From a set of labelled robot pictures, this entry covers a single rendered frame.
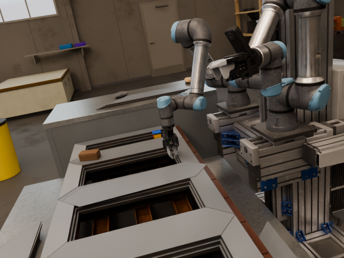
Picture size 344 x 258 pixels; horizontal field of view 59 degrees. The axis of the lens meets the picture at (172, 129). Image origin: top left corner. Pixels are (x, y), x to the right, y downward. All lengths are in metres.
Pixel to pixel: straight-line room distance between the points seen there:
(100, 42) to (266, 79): 8.56
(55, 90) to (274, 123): 6.47
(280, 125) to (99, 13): 8.42
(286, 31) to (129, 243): 1.21
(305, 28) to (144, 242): 1.02
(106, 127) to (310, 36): 1.53
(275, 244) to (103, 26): 8.72
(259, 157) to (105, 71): 8.38
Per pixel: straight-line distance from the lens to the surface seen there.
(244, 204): 1.62
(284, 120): 1.49
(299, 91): 1.40
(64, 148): 2.39
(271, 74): 1.16
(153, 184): 1.51
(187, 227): 1.21
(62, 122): 2.32
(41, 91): 7.60
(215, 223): 1.20
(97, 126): 2.31
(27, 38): 9.73
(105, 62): 9.58
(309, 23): 1.35
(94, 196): 1.55
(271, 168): 1.54
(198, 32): 1.63
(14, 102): 7.77
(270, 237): 1.37
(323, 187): 2.05
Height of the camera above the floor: 1.60
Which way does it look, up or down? 20 degrees down
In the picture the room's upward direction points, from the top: 9 degrees counter-clockwise
